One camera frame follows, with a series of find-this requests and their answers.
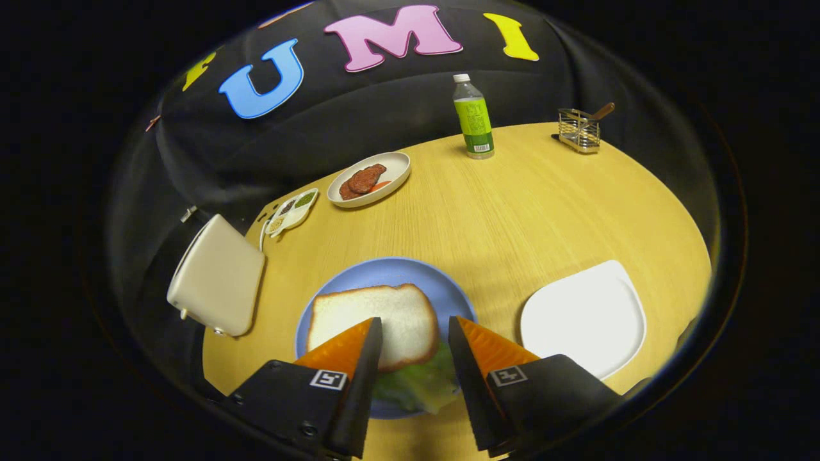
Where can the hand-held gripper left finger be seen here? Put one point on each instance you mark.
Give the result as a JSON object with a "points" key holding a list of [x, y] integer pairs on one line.
{"points": [[355, 397]]}

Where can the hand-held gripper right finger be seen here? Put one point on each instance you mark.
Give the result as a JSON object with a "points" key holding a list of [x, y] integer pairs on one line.
{"points": [[474, 397]]}

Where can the blue round plate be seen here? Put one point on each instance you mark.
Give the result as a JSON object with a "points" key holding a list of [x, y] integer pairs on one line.
{"points": [[384, 272]]}

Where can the green lettuce leaf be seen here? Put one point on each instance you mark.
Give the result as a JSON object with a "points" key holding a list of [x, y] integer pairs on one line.
{"points": [[416, 387]]}

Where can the green label plastic bottle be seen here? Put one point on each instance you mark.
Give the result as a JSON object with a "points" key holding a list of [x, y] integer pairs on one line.
{"points": [[474, 118]]}

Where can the brown meat patty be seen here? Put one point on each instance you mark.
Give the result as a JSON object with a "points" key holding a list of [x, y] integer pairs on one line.
{"points": [[362, 181]]}

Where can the white divided condiment tray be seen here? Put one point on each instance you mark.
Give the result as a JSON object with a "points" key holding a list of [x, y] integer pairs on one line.
{"points": [[291, 214]]}

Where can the white oval plate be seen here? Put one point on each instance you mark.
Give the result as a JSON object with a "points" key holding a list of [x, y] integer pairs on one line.
{"points": [[391, 168]]}

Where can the orange carrot slice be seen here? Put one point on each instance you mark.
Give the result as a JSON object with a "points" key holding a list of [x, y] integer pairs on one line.
{"points": [[381, 186]]}

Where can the white square plate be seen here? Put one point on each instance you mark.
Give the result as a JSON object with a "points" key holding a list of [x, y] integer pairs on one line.
{"points": [[583, 314]]}

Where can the brown-crust bread slice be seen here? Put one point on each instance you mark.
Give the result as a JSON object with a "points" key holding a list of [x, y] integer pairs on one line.
{"points": [[397, 320]]}

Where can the black backdrop cloth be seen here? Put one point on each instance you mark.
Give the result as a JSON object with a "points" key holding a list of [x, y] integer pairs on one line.
{"points": [[359, 115]]}

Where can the white cloth clip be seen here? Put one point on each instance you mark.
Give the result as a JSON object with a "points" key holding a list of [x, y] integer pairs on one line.
{"points": [[188, 214]]}

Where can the white toaster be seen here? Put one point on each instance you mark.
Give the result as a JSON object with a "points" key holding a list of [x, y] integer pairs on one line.
{"points": [[218, 275]]}

